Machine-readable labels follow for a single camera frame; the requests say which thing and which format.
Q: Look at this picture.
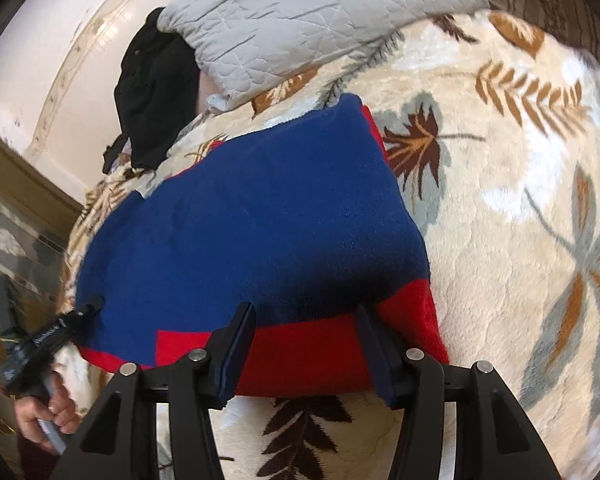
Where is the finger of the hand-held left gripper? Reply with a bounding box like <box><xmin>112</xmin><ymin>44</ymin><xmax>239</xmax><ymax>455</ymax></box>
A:
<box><xmin>55</xmin><ymin>294</ymin><xmax>105</xmax><ymax>343</ymax></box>

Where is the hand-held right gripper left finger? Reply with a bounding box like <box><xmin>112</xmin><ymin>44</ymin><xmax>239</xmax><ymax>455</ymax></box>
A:
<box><xmin>47</xmin><ymin>301</ymin><xmax>257</xmax><ymax>480</ymax></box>

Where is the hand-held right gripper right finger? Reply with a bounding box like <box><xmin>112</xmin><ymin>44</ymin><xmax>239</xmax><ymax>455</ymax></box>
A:
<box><xmin>355</xmin><ymin>304</ymin><xmax>563</xmax><ymax>480</ymax></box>

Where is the red and blue sweater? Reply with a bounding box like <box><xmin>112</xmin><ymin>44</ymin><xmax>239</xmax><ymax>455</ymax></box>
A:
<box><xmin>75</xmin><ymin>92</ymin><xmax>451</xmax><ymax>398</ymax></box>

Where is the person's left hand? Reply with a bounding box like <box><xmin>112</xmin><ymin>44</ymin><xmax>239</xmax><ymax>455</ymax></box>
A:
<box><xmin>14</xmin><ymin>369</ymin><xmax>81</xmax><ymax>450</ymax></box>

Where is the wooden door with glass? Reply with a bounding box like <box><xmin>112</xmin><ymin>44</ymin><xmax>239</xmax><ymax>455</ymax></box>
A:
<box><xmin>0</xmin><ymin>120</ymin><xmax>87</xmax><ymax>461</ymax></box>

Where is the leaf print blanket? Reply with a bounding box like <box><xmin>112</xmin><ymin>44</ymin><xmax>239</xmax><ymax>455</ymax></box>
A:
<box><xmin>55</xmin><ymin>7</ymin><xmax>600</xmax><ymax>480</ymax></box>

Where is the black clothing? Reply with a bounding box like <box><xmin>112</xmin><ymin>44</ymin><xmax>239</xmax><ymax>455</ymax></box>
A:
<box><xmin>102</xmin><ymin>7</ymin><xmax>202</xmax><ymax>173</ymax></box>

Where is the grey quilted pillow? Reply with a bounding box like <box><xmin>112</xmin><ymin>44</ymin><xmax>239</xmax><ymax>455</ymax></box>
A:
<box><xmin>156</xmin><ymin>0</ymin><xmax>492</xmax><ymax>114</ymax></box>

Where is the striped sofa back cushion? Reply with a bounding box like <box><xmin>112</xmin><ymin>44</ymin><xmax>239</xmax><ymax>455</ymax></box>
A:
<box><xmin>467</xmin><ymin>0</ymin><xmax>600</xmax><ymax>93</ymax></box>

